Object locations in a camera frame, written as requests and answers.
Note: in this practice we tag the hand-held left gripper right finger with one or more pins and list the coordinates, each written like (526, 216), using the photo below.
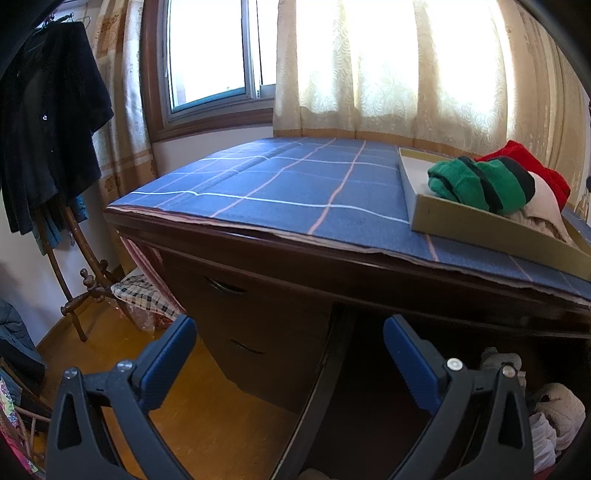
(411, 364)

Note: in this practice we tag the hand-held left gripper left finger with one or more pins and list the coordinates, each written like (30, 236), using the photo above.
(162, 364)

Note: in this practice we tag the wide desk drawer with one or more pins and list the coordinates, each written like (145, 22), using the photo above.
(369, 415)

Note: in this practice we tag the beige knitted underwear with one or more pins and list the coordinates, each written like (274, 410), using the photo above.
(501, 364)
(561, 410)

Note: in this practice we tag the shallow cardboard box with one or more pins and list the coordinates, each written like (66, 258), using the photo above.
(485, 230)

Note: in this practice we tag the green black striped underwear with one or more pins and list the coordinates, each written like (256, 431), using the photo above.
(498, 184)

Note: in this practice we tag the cream underwear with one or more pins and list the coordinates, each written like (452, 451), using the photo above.
(545, 198)

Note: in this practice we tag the red underwear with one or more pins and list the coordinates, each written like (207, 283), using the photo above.
(521, 154)

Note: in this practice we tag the white underwear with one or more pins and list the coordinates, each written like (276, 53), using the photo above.
(542, 443)

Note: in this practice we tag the checked cloth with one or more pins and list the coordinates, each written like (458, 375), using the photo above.
(143, 295)

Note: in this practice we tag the pink striped cloth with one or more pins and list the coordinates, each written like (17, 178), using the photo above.
(147, 263)

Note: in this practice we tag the wooden coat rack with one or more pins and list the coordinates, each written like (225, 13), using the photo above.
(86, 277)

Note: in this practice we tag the grey jacket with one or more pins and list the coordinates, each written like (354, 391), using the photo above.
(16, 337)

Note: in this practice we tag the dark wooden desk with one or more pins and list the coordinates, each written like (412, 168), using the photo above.
(277, 258)

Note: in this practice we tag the colourful floral cloth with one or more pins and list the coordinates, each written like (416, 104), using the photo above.
(14, 429)

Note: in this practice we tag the teal garment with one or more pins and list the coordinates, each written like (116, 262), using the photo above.
(55, 235)

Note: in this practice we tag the blue checked tablecloth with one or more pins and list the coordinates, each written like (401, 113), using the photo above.
(286, 184)

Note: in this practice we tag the beige patterned curtain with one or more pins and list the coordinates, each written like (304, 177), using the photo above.
(392, 69)
(124, 138)

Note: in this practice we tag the dark coat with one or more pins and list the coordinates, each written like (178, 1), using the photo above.
(46, 115)

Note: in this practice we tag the brown framed window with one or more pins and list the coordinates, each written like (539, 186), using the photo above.
(207, 46)

